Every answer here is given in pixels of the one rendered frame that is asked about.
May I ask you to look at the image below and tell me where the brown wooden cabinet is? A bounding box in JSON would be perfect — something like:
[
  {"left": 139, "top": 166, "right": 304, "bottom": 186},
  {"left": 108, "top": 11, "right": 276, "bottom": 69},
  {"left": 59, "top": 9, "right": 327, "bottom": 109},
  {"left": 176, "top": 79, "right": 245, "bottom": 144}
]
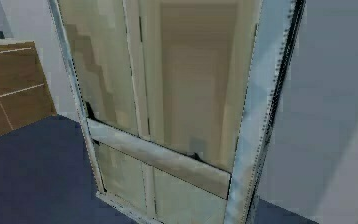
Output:
[{"left": 0, "top": 39, "right": 58, "bottom": 142}]

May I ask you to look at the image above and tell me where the silver framed glass door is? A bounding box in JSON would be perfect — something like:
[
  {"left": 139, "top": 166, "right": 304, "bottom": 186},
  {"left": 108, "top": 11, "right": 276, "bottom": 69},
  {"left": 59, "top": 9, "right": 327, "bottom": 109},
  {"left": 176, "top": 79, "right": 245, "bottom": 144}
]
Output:
[{"left": 47, "top": 0, "right": 307, "bottom": 224}]

